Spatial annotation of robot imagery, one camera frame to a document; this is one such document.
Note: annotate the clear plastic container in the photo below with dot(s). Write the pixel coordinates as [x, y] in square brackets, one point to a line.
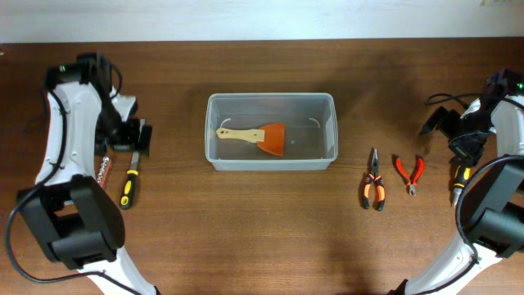
[311, 139]

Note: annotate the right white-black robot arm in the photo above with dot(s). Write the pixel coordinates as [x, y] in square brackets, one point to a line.
[487, 142]

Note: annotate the metal file yellow-black handle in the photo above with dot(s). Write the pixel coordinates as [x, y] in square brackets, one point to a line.
[128, 191]

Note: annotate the stubby yellow-black screwdriver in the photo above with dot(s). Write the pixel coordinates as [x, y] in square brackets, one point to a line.
[461, 177]

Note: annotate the orange socket rail with sockets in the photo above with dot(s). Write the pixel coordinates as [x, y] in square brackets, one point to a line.
[104, 171]

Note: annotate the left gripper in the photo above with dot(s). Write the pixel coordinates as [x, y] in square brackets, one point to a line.
[132, 137]

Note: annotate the orange scraper wooden handle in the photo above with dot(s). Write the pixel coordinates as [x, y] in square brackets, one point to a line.
[269, 138]

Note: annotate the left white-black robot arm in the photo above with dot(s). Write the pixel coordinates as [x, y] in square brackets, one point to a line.
[68, 212]

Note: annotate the needle-nose pliers orange-black handles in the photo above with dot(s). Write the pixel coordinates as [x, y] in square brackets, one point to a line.
[373, 178]

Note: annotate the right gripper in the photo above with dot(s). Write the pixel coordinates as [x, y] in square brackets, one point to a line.
[446, 123]

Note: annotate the small red cutting pliers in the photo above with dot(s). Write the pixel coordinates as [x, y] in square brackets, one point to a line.
[410, 179]

